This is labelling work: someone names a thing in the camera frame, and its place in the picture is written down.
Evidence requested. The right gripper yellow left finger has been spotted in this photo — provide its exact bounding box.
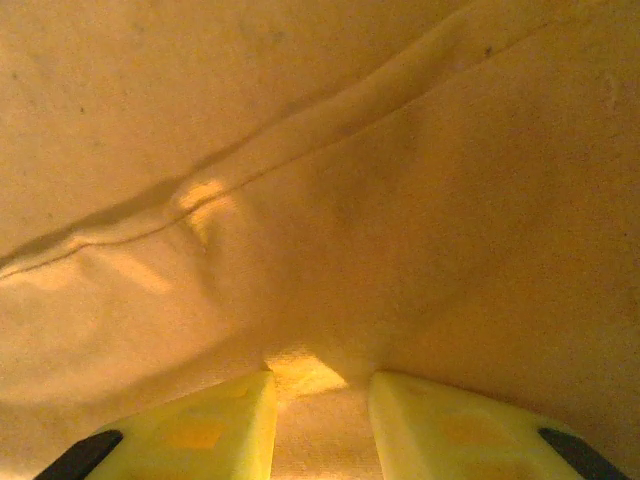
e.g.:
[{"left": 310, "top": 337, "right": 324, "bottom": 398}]
[{"left": 34, "top": 370, "right": 279, "bottom": 480}]

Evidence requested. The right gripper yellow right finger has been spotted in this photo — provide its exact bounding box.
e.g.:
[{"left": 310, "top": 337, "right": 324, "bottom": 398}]
[{"left": 368, "top": 370, "right": 634, "bottom": 480}]

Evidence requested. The orange t-shirt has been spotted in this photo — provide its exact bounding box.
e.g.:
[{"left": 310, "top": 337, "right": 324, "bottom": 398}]
[{"left": 0, "top": 0, "right": 640, "bottom": 480}]

